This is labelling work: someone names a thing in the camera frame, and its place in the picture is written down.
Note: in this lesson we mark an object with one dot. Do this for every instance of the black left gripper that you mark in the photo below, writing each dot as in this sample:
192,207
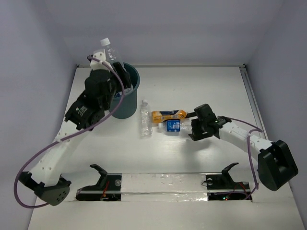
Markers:
121,72

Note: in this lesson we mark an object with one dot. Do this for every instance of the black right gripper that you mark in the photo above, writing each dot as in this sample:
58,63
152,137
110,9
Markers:
196,133

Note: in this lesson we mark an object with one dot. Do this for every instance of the clear bottle blue-white cap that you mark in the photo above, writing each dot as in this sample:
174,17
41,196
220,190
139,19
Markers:
112,56

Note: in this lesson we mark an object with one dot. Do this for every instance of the blue label water bottle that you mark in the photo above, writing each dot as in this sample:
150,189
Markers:
174,126

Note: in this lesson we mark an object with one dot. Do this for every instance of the orange label drink bottle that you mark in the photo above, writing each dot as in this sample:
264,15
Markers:
161,116

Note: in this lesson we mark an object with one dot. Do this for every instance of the upright-lying clear ribbed bottle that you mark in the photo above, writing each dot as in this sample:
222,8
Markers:
146,119

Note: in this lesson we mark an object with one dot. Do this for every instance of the blue cap water bottle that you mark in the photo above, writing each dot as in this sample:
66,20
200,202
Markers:
118,95

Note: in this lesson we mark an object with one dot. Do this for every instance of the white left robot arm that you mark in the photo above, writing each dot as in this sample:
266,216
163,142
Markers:
42,173

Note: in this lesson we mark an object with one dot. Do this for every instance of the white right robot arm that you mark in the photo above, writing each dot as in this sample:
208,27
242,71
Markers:
276,165

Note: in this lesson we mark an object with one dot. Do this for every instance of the dark green plastic bin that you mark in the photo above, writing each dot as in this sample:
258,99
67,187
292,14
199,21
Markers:
129,104

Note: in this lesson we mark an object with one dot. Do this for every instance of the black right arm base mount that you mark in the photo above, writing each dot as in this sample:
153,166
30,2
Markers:
221,187

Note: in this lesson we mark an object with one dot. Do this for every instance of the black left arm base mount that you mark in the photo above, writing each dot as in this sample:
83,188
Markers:
107,188

